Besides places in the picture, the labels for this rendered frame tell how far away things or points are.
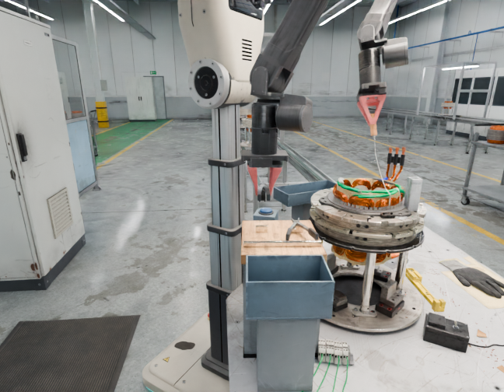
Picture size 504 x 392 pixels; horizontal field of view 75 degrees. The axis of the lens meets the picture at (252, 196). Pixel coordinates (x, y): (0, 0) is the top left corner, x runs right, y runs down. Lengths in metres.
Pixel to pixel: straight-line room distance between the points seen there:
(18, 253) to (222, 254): 1.88
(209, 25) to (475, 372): 1.12
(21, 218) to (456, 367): 2.54
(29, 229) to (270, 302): 2.28
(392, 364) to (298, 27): 0.79
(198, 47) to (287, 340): 0.84
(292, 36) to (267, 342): 0.61
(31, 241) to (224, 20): 2.16
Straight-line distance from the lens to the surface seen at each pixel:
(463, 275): 1.38
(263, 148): 0.70
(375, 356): 0.95
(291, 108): 0.67
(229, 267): 1.28
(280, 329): 0.72
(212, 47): 1.07
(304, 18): 0.71
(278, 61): 0.69
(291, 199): 1.15
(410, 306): 1.12
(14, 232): 2.80
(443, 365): 1.00
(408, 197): 0.98
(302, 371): 0.80
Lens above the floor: 1.41
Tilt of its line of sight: 18 degrees down
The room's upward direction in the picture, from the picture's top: straight up
